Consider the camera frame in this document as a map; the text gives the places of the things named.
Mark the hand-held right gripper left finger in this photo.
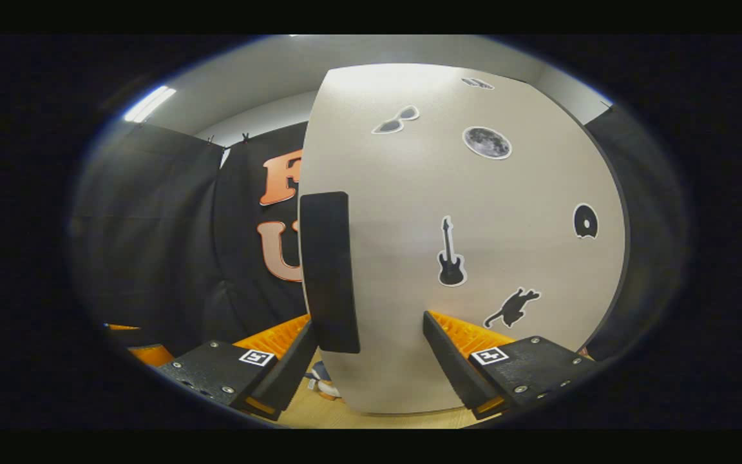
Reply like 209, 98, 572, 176
154, 313, 319, 423

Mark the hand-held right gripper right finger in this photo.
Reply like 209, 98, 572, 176
423, 310, 600, 420

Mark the black door handle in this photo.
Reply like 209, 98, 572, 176
299, 191, 361, 354

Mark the white cabinet door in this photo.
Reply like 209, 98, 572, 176
298, 63, 626, 415

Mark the grey cabinet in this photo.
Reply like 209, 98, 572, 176
526, 81, 632, 352

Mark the plush penguin toy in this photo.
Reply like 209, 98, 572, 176
310, 360, 346, 401

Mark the black backdrop cloth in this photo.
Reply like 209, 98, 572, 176
68, 103, 687, 362

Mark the ceiling light strip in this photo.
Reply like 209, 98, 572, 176
123, 85, 177, 124

